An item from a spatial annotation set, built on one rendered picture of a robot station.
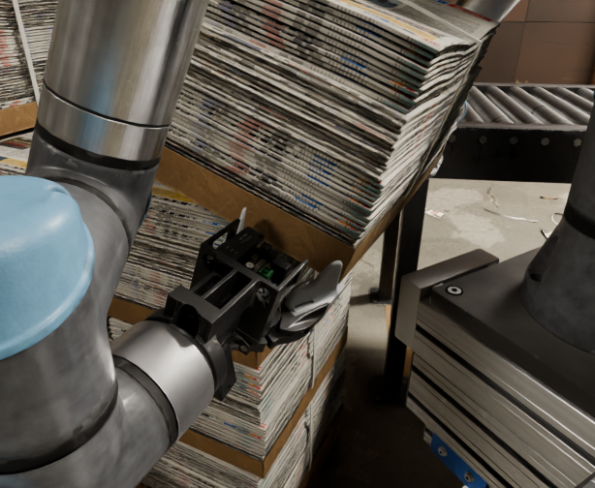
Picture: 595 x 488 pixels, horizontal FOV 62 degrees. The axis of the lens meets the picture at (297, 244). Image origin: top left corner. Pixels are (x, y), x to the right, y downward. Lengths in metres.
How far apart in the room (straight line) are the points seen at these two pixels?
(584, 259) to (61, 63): 0.39
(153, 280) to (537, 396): 0.50
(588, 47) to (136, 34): 4.41
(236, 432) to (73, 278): 0.64
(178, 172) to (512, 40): 4.02
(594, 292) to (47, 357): 0.38
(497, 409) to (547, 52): 4.07
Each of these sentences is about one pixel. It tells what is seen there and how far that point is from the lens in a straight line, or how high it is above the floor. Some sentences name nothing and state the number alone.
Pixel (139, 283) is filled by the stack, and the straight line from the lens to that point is 0.76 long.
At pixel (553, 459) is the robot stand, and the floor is 0.69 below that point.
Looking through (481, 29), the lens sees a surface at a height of 1.03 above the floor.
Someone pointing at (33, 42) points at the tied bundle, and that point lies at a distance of 1.08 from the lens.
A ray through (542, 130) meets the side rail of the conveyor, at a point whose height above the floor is 0.80.
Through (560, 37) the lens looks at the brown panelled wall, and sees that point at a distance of 4.52.
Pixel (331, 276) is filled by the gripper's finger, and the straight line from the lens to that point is 0.45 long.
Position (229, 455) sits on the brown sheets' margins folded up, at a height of 0.40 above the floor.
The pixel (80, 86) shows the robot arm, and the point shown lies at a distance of 0.30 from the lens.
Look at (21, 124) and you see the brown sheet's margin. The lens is 1.05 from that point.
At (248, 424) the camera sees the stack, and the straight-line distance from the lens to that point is 0.80.
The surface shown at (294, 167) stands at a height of 0.93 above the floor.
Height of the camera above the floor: 1.08
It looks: 28 degrees down
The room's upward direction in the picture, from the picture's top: straight up
